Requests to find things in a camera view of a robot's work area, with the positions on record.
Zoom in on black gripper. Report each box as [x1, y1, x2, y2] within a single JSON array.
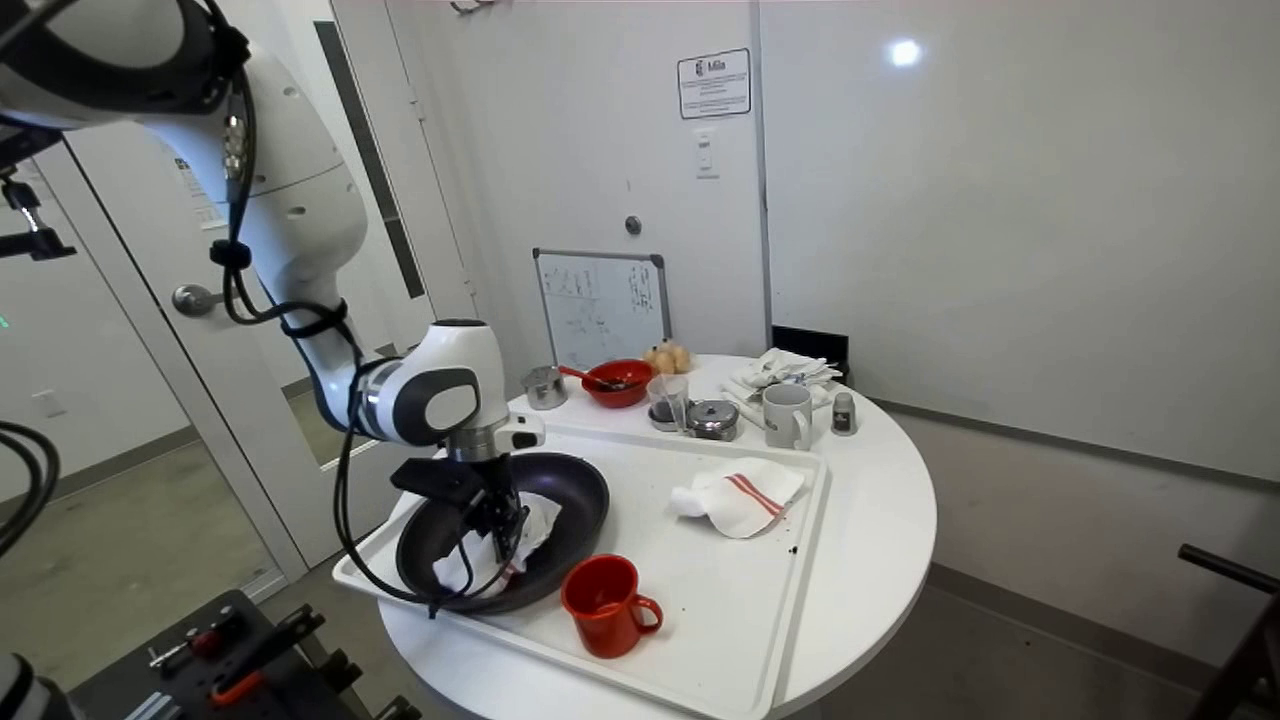
[[452, 449, 538, 571]]

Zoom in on white towel with red stripes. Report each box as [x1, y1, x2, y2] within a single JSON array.
[[666, 457, 810, 545], [432, 490, 567, 602]]

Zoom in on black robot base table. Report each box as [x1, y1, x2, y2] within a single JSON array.
[[64, 587, 408, 720]]

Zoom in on black frying pan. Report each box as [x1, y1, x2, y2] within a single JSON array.
[[390, 449, 616, 619]]

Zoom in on red mug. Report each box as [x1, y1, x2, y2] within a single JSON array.
[[554, 552, 666, 662]]

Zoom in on white mug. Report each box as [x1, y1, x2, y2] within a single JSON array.
[[756, 378, 836, 457]]

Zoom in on red bowl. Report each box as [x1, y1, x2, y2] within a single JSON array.
[[554, 356, 659, 412]]

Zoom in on small dark steel cup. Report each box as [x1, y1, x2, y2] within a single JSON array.
[[643, 386, 693, 436]]

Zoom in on white plastic tray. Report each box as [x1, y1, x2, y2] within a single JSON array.
[[327, 424, 836, 720]]

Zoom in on orange food item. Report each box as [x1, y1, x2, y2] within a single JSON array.
[[643, 340, 700, 378]]

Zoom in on small leaning whiteboard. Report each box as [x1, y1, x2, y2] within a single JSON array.
[[529, 245, 674, 377]]

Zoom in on orange black bar clamp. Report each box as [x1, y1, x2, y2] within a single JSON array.
[[145, 607, 251, 680], [202, 602, 330, 710]]

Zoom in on small grey black item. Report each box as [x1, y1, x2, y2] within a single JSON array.
[[826, 386, 863, 439]]

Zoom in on silver door knob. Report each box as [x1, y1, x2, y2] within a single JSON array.
[[167, 280, 224, 321]]

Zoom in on white door sign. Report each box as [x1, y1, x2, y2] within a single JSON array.
[[673, 45, 758, 124]]

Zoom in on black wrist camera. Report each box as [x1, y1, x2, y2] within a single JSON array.
[[387, 457, 473, 508]]

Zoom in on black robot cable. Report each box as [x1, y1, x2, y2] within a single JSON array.
[[202, 50, 530, 633]]

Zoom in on black camera stand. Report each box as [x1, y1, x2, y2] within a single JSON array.
[[0, 169, 81, 262]]

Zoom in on black chair frame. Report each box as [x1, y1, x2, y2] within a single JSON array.
[[1176, 541, 1280, 720]]

